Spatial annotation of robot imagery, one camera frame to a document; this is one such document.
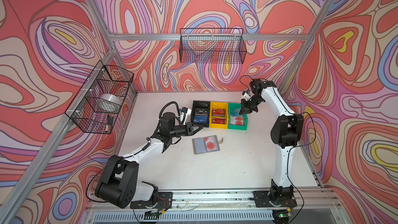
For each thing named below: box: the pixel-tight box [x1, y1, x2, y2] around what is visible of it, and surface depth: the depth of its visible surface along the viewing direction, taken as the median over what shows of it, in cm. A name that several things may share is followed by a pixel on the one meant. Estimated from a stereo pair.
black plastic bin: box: [190, 100, 211, 128], surface depth 104 cm
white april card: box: [204, 136, 217, 151], surface depth 93 cm
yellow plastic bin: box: [208, 101, 229, 129], surface depth 98 cm
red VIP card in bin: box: [211, 108, 226, 117], surface depth 107 cm
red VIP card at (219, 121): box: [211, 117, 226, 125], surface depth 103 cm
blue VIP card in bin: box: [193, 115, 208, 123], surface depth 103 cm
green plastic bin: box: [227, 102, 249, 131], surface depth 101 cm
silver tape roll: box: [99, 93, 123, 106], surface depth 75 cm
